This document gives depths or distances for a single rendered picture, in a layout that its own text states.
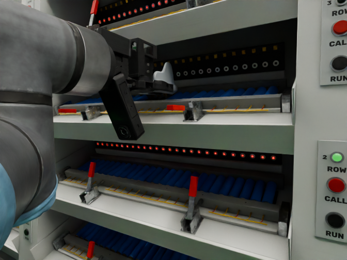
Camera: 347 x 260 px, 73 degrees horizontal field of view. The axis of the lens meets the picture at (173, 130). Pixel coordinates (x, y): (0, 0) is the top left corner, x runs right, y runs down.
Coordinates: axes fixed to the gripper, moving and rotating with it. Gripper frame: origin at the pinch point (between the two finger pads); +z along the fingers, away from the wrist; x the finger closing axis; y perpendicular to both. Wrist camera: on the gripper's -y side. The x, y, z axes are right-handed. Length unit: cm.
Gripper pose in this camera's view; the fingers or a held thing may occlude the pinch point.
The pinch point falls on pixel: (167, 92)
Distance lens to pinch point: 51.5
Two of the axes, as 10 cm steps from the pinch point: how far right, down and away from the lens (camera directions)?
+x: -8.6, -0.3, 5.2
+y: 0.0, -10.0, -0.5
